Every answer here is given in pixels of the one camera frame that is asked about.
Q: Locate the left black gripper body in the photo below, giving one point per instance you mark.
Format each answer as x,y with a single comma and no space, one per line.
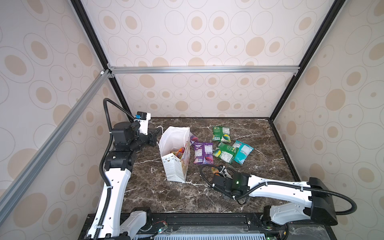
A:
142,139

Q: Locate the white paper gift bag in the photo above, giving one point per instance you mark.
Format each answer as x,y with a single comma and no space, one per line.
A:
175,149

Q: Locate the green snack bag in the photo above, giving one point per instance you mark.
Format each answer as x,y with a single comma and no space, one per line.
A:
225,152
221,134

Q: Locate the Fox's fruits candy bag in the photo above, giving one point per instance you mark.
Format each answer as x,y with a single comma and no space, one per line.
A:
175,153
181,152

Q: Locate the large purple snack bag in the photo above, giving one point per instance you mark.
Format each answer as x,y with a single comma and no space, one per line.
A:
203,154

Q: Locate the orange candy bag face down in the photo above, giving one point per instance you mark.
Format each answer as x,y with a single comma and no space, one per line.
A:
217,171

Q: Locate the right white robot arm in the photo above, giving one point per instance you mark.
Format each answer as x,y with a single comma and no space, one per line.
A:
310,200

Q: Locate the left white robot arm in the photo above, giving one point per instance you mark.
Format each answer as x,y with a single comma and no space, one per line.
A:
116,167

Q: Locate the teal snack bag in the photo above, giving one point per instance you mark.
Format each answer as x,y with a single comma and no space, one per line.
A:
243,151

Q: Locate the small purple snack bag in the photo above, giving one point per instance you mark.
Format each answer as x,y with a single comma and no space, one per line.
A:
193,139

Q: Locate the horizontal aluminium back bar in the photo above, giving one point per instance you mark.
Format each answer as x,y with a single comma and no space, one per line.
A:
203,70

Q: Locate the diagonal aluminium left bar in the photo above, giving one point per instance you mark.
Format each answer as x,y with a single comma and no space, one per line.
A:
23,181

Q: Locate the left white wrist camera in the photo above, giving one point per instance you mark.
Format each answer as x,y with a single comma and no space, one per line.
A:
143,118

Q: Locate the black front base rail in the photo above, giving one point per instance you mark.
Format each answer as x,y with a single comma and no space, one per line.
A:
229,226

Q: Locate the black left frame post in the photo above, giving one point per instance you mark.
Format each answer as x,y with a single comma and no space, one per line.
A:
96,44

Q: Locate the black frame post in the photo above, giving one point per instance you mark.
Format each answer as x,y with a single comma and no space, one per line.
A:
325,26
96,44

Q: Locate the black right frame post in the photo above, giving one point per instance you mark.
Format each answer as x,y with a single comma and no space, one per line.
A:
325,26

